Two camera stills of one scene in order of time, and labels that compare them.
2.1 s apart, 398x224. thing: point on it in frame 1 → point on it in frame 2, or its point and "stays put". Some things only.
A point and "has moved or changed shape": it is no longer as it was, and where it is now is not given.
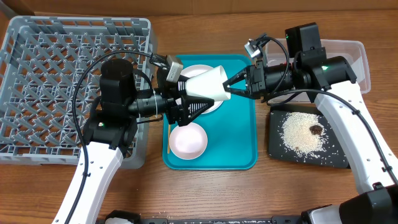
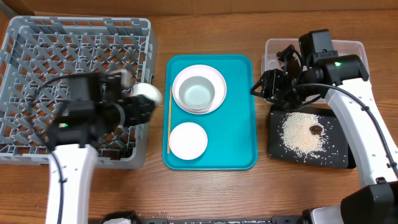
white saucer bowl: x=188 y=142 stays put
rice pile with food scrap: x=302 y=133 stays put
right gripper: x=254 y=82 → x=273 y=83
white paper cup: x=208 y=84 has moved or changed shape
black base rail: x=285 y=220 stays put
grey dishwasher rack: x=50 y=75 stays put
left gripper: x=182 y=114 → x=138 y=109
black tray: x=300 y=134 stays put
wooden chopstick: x=168 y=150 stays put
